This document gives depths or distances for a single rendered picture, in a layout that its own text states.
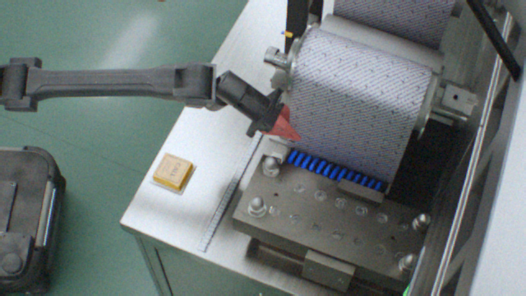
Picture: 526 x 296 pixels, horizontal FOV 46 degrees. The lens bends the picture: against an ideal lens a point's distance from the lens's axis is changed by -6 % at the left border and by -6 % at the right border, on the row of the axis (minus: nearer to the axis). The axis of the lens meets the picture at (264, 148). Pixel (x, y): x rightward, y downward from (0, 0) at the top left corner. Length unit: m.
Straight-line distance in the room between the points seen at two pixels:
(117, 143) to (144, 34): 0.58
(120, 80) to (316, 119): 0.39
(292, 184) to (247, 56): 0.47
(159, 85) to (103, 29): 1.80
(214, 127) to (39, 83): 0.46
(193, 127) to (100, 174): 1.07
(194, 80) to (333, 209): 0.38
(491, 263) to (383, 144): 0.66
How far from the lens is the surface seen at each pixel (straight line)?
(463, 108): 1.18
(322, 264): 1.28
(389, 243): 1.31
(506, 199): 0.67
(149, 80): 1.27
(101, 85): 1.29
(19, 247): 2.22
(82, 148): 2.67
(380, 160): 1.31
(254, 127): 1.29
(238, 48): 1.71
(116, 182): 2.56
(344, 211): 1.32
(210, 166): 1.51
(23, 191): 2.36
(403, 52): 1.30
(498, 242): 0.65
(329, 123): 1.26
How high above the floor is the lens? 2.21
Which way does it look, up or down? 59 degrees down
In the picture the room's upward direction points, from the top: 2 degrees clockwise
